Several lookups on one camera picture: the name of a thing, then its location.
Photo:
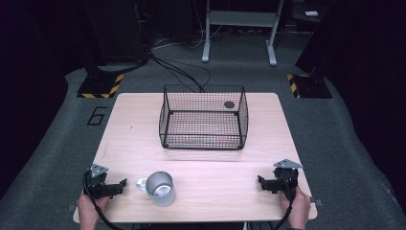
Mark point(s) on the small white box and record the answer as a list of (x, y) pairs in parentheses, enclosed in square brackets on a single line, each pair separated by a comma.
[(311, 13)]

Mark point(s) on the hazard striped black stand base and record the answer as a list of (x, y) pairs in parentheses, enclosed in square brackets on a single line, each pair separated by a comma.
[(311, 87), (102, 84)]

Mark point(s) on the grey table bracket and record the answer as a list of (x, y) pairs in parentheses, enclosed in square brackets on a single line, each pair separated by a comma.
[(318, 202), (70, 208)]

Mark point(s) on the person's left hand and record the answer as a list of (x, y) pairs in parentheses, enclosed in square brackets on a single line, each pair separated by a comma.
[(89, 211)]

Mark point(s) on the black cabinet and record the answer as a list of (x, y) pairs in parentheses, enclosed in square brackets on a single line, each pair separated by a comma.
[(118, 28)]

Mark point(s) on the grey mug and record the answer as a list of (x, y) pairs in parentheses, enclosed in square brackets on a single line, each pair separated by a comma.
[(159, 188)]

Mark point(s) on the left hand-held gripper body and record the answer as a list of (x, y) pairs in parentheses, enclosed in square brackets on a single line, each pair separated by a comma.
[(95, 187)]

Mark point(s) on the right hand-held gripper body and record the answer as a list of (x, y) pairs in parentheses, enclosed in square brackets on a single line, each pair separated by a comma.
[(287, 177)]

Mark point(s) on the person's right hand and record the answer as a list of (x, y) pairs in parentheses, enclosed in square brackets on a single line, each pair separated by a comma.
[(300, 207)]

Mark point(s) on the dark round disc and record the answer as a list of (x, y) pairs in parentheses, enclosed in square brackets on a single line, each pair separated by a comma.
[(229, 104)]

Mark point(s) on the white metal stand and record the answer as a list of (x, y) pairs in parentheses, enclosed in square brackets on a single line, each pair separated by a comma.
[(242, 18)]

